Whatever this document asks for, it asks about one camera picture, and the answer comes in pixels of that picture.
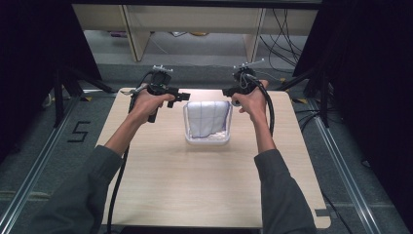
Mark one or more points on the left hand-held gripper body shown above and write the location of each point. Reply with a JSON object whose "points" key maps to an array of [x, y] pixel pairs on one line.
{"points": [[160, 81]]}

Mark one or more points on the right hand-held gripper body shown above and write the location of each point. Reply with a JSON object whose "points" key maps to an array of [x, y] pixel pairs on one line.
{"points": [[245, 79]]}

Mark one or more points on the white cloth with purple stripes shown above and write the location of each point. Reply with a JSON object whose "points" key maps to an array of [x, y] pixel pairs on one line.
{"points": [[207, 118]]}

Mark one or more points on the person's left hand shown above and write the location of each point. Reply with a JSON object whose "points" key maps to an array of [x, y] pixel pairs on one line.
{"points": [[146, 105]]}

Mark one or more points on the person's right hand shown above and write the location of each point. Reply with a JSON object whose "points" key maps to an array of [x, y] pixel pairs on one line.
{"points": [[256, 102]]}

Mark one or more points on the dark round table hole cover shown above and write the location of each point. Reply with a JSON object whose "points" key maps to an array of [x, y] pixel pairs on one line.
{"points": [[235, 103]]}

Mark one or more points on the yellow tape piece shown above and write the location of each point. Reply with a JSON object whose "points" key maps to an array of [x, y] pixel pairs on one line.
{"points": [[86, 98], [301, 101]]}

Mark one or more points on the orange object on floor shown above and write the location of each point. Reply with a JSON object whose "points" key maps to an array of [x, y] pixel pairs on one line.
{"points": [[198, 33]]}

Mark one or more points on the beige wooden desk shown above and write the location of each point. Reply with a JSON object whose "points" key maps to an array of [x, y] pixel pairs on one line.
{"points": [[195, 19]]}

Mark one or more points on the black metal stand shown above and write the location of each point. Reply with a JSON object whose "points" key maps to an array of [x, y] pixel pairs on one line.
{"points": [[59, 97], [324, 97]]}

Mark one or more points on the black curtain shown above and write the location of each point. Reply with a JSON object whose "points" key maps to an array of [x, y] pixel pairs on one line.
{"points": [[32, 65], [373, 81]]}

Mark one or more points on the black tape on table corner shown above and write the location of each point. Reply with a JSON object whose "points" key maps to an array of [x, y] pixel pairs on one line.
{"points": [[322, 213]]}

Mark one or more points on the aluminium floor rail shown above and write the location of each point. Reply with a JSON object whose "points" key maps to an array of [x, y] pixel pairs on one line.
{"points": [[35, 169], [344, 169]]}

